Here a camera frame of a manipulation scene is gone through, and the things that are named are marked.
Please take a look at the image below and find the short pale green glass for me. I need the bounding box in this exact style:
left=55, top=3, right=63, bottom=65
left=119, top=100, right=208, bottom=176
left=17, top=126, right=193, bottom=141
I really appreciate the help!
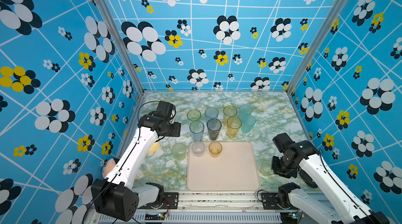
left=260, top=160, right=273, bottom=176

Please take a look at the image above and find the tall green glass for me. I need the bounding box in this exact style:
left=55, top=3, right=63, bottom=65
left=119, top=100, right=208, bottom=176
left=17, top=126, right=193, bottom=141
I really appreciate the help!
left=187, top=109, right=202, bottom=121

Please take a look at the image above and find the short light green glass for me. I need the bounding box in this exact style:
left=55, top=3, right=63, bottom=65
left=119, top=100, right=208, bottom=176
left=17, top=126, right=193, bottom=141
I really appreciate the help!
left=172, top=143, right=187, bottom=161

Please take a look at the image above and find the short clear glass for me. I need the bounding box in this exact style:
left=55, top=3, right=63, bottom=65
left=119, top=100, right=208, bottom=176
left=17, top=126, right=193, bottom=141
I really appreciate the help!
left=191, top=141, right=205, bottom=157

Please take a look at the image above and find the tall teal front glass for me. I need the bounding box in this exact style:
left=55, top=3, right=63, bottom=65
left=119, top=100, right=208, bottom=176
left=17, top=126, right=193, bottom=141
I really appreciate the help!
left=241, top=114, right=256, bottom=134

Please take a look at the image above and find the tall teal glass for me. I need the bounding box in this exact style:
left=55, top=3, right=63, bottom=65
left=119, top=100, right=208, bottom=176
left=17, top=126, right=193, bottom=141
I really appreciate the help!
left=241, top=114, right=256, bottom=134
left=238, top=104, right=253, bottom=117

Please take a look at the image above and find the short amber glass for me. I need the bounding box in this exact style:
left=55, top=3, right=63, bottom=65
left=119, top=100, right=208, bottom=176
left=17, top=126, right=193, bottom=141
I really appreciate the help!
left=208, top=142, right=223, bottom=158

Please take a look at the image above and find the tall teal back glass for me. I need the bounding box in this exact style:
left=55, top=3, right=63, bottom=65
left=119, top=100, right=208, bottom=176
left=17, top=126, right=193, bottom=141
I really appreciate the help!
left=238, top=104, right=253, bottom=117

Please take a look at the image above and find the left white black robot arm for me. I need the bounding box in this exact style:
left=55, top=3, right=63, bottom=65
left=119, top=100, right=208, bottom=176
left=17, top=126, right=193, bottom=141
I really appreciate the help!
left=91, top=101, right=181, bottom=222

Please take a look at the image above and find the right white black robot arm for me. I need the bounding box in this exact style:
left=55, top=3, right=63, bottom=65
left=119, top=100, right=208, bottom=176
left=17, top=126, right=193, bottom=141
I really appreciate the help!
left=271, top=133, right=390, bottom=224

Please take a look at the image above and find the beige rectangular tray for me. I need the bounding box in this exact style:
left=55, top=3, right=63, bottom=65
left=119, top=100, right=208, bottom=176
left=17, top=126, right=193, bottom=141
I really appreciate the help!
left=187, top=141, right=261, bottom=192

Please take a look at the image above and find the yellow round sponge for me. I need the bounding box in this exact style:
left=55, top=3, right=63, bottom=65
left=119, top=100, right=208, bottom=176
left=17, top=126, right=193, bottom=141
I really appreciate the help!
left=148, top=142, right=160, bottom=154

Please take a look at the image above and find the tall light blue glass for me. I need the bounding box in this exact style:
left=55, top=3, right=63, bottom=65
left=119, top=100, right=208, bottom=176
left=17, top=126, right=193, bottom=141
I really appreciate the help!
left=189, top=120, right=205, bottom=142

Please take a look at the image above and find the tall blue-grey back glass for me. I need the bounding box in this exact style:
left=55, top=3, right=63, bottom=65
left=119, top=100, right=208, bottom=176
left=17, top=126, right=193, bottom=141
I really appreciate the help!
left=205, top=107, right=219, bottom=122

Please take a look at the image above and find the tall dark grey glass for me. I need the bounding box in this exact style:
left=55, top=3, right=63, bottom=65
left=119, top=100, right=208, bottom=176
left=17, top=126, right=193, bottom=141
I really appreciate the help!
left=207, top=118, right=222, bottom=141

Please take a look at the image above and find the tall amber front glass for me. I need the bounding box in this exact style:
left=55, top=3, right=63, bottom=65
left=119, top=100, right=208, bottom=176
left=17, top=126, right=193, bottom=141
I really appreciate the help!
left=227, top=116, right=242, bottom=138

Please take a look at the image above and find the tall amber glass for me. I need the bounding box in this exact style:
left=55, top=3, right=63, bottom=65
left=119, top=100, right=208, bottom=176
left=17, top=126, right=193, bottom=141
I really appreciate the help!
left=227, top=116, right=242, bottom=138
left=223, top=105, right=237, bottom=121

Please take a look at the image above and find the pink plush doll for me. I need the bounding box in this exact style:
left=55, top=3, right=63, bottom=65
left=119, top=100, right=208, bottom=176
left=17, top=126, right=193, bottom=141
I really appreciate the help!
left=102, top=158, right=119, bottom=179

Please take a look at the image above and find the tall amber back glass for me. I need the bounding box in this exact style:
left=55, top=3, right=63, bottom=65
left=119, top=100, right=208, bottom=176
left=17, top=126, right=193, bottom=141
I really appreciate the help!
left=223, top=105, right=237, bottom=121

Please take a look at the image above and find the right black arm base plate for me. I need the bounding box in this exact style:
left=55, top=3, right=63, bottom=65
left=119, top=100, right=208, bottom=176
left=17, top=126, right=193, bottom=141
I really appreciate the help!
left=257, top=192, right=298, bottom=211

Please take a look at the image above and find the aluminium front rail frame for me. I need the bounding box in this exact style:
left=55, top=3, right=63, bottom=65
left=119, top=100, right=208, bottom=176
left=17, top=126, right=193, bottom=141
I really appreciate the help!
left=84, top=190, right=359, bottom=224

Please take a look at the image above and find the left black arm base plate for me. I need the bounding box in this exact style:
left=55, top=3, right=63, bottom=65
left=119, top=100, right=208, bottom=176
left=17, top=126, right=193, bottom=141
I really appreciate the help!
left=140, top=192, right=180, bottom=210

